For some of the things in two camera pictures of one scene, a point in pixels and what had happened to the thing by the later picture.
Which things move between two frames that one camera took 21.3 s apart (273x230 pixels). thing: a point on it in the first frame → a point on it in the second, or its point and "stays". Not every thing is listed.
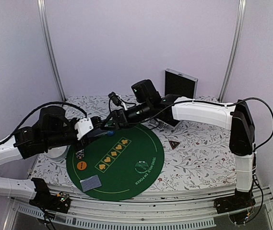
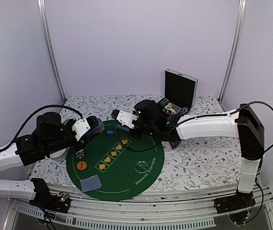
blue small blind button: [111, 133] stays
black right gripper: [117, 115] → [136, 136]
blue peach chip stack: [80, 154] stays
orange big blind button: [81, 165] stays
